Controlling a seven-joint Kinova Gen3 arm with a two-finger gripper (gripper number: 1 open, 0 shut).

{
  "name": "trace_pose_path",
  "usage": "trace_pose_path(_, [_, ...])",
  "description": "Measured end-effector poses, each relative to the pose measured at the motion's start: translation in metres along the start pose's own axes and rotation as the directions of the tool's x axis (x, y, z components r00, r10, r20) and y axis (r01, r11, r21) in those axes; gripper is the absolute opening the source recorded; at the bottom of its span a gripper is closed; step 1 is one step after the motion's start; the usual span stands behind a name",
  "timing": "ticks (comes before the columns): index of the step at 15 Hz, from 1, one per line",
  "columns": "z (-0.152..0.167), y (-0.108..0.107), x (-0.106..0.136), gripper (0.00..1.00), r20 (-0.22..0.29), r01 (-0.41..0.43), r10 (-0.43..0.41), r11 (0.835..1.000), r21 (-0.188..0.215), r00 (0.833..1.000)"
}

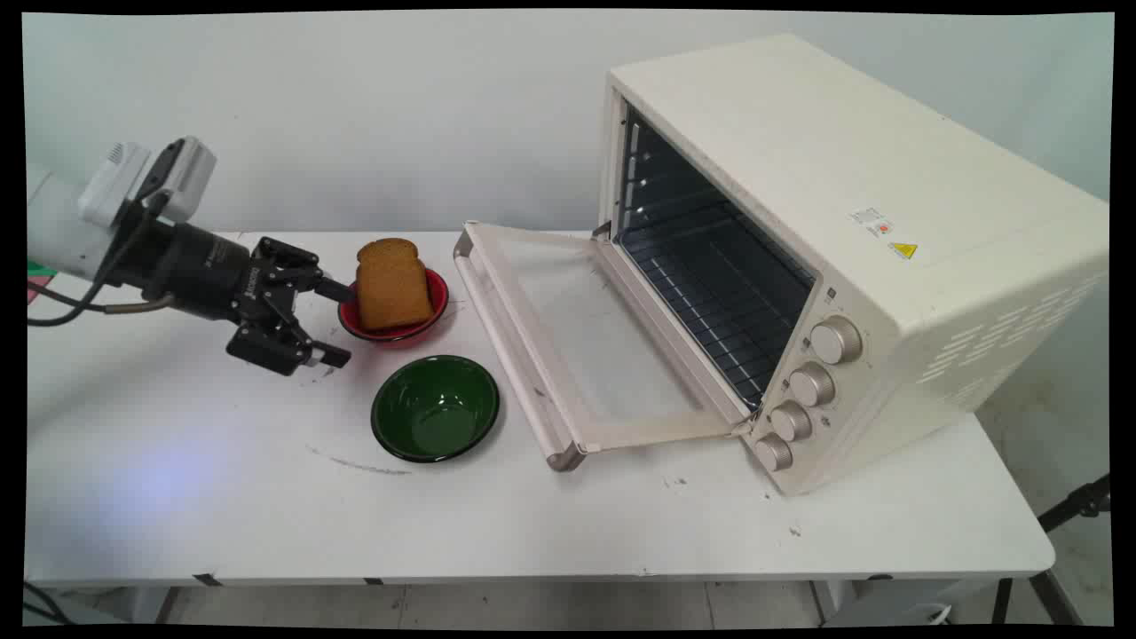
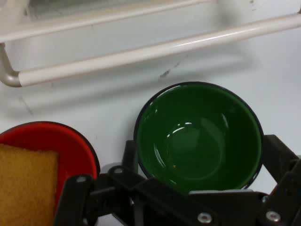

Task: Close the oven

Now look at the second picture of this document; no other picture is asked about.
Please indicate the yellow sponge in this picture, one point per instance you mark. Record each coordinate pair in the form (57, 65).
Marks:
(26, 186)

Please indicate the white tube rail frame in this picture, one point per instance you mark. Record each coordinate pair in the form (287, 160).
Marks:
(150, 50)

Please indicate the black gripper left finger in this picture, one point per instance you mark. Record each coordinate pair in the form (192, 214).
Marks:
(103, 188)

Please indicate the green enamel bowl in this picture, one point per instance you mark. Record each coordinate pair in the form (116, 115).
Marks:
(200, 136)

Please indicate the red enamel bowl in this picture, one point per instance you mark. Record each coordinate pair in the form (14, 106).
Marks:
(70, 150)

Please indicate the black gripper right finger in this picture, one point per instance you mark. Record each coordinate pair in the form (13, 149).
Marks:
(284, 169)

